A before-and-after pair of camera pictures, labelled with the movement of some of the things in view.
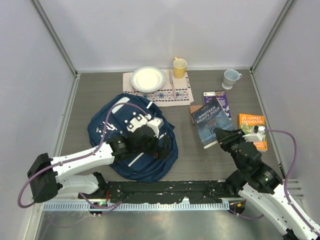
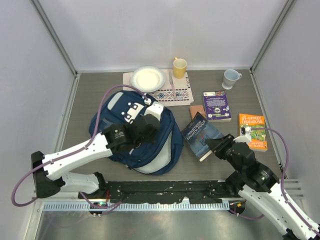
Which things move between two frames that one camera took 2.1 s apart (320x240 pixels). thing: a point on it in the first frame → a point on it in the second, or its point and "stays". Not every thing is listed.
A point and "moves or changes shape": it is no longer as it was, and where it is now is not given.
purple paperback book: [221, 97] stays
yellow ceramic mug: [179, 66] stays
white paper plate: [148, 79] stays
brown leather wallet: [192, 108] stays
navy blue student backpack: [112, 116] moves or changes shape
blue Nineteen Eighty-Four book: [210, 116] → [197, 132]
